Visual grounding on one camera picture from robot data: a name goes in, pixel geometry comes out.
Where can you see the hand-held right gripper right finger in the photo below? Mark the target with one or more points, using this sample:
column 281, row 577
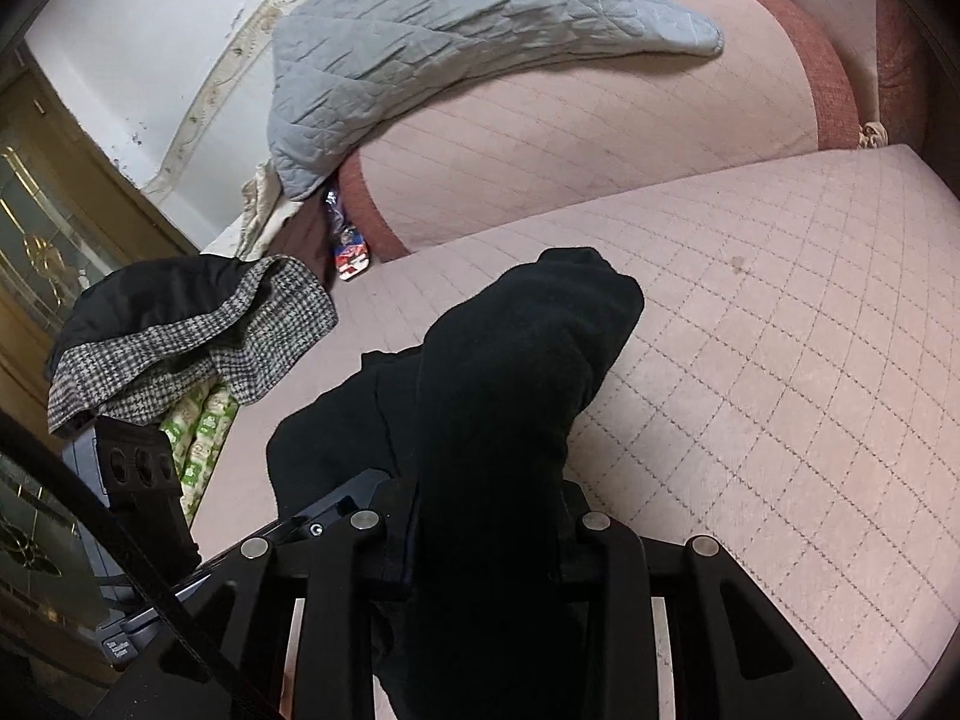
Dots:
column 615, row 577

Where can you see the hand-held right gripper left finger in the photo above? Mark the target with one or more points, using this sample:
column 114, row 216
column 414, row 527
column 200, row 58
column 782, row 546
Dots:
column 330, row 577

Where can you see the grey quilted blanket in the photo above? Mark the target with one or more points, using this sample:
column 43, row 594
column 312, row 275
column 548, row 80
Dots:
column 450, row 52

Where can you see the houndstooth coat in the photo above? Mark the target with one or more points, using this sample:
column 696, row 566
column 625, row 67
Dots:
column 187, row 345

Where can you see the cream cloth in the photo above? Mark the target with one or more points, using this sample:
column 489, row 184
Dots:
column 262, row 202

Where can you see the wooden glass door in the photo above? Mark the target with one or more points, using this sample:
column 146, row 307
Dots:
column 45, row 240

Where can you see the black pants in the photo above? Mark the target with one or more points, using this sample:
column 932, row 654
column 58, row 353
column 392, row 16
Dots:
column 510, row 390

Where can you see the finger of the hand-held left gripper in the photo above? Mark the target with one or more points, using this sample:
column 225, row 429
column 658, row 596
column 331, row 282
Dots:
column 337, row 499

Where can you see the colourful snack packet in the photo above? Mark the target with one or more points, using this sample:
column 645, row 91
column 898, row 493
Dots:
column 349, row 240

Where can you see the pink and brown sofa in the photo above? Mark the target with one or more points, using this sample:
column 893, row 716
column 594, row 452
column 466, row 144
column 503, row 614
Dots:
column 750, row 352

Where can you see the green patterned cloth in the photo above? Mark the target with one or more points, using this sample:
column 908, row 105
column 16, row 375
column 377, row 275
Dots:
column 199, row 427

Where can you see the cream sofa tassel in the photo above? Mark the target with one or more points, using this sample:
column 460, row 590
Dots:
column 871, row 136

